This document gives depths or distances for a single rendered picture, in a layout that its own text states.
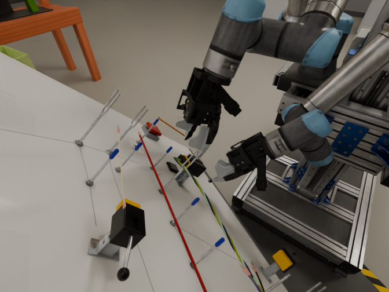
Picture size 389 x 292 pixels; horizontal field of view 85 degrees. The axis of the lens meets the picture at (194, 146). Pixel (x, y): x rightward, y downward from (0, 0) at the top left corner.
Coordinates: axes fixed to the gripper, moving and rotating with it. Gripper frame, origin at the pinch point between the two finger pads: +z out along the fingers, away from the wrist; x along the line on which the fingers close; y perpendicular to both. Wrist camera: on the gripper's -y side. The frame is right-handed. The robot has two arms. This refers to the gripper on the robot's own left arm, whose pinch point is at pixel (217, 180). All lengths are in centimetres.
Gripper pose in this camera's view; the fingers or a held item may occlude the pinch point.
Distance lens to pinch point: 71.6
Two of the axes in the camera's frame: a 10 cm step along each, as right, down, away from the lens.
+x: -3.4, 3.0, -8.9
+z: -7.7, 4.6, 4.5
